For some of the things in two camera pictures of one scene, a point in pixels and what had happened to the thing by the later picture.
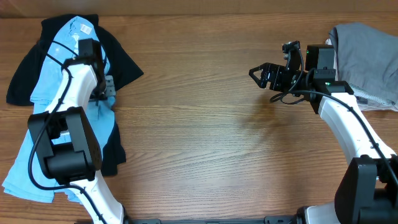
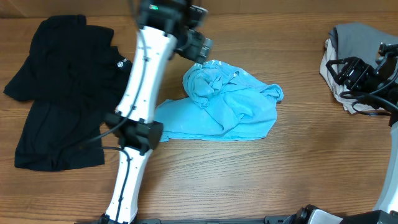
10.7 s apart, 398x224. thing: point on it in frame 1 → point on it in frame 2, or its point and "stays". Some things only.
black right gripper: (276, 70) → (352, 63)
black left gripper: (111, 88) → (193, 51)
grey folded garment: (367, 57) stays
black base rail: (283, 219) stays
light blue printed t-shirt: (100, 114) → (224, 103)
